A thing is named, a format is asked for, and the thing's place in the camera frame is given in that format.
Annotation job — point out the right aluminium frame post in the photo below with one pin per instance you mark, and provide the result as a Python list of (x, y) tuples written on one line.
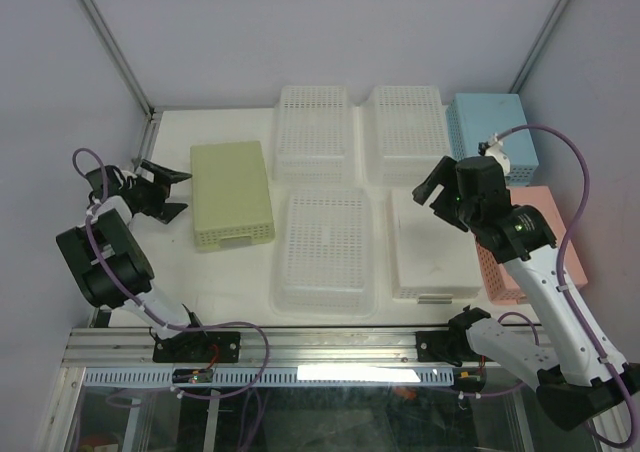
[(541, 41)]

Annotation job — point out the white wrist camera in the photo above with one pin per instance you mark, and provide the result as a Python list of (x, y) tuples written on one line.
[(494, 147), (127, 179)]

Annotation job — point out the left aluminium frame post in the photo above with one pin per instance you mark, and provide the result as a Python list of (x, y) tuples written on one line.
[(113, 50)]

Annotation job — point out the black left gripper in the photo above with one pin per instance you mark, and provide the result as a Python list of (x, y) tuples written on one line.
[(160, 188)]

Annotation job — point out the white perforated basket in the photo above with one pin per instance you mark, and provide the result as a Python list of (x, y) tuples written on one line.
[(404, 134), (324, 256)]

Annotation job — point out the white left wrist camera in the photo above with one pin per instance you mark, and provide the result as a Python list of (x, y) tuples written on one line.
[(127, 179)]

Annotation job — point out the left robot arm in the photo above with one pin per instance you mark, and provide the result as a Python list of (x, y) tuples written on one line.
[(108, 264)]

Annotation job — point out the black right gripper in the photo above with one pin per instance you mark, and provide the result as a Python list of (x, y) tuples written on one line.
[(444, 173)]

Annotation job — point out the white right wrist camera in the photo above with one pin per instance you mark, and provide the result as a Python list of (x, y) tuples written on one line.
[(494, 147)]

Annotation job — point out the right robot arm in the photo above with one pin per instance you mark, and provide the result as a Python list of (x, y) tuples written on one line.
[(583, 375)]

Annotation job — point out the aluminium mounting rail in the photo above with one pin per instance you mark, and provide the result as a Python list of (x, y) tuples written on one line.
[(281, 347)]

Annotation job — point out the grey slotted cable duct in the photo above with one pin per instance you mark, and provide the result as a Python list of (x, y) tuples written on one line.
[(236, 377)]

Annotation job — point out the aluminium frame post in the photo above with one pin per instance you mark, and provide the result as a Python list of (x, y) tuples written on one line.
[(113, 50), (541, 41)]

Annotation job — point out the light blue perforated basket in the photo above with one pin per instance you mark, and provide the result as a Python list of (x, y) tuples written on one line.
[(475, 117)]

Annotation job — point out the white perforated basket top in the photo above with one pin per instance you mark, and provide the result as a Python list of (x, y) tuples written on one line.
[(404, 134)]

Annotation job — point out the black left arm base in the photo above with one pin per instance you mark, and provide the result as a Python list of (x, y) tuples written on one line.
[(197, 348)]

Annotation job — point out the pink basket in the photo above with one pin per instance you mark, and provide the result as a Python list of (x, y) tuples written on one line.
[(500, 286)]

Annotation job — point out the yellow-green perforated basket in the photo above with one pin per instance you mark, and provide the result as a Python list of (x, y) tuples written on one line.
[(231, 203)]

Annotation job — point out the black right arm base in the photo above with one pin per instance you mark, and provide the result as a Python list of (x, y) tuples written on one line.
[(450, 345)]

